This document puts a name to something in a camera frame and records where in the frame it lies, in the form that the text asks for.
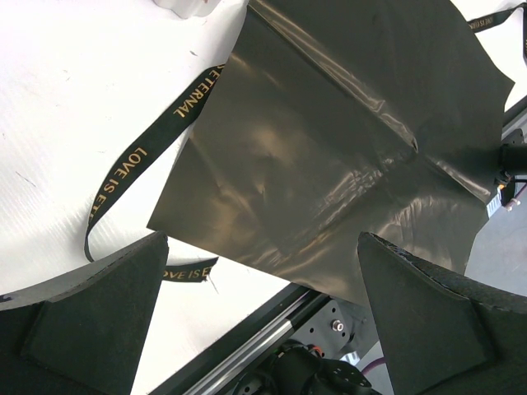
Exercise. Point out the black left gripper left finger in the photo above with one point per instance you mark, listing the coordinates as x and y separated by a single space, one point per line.
83 332

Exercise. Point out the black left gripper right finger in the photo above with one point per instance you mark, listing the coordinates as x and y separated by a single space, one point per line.
441 332

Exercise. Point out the black ribbon gold lettering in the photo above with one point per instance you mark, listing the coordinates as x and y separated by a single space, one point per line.
140 156

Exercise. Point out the black paper flower wrap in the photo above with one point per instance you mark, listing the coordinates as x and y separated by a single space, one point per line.
329 144

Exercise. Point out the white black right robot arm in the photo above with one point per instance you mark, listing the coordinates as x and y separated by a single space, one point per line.
512 159

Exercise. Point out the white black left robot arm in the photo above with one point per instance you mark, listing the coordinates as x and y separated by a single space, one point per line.
321 370

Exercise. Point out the white ribbed ceramic vase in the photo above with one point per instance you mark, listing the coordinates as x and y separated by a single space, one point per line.
185 9

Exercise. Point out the right white cable duct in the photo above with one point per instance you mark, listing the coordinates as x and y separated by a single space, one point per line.
505 198

